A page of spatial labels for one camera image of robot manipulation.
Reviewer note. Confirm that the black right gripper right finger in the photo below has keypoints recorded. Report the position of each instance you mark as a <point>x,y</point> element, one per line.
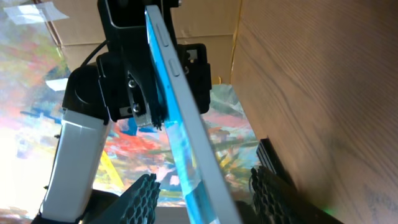
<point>275,201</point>

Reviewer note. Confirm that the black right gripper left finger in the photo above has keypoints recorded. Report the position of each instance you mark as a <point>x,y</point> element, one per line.
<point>136,205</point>

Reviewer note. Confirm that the colourful painted backdrop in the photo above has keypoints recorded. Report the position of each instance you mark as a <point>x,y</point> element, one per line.
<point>42,42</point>

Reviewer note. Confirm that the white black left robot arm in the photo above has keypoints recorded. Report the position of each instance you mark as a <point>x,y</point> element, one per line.
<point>85,126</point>

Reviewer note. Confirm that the blue Galaxy smartphone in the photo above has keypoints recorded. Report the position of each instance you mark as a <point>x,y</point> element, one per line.
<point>205,192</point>

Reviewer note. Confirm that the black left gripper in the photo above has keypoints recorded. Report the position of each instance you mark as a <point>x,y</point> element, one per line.
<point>128,93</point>

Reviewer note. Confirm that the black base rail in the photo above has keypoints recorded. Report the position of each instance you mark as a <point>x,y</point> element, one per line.
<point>269,159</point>

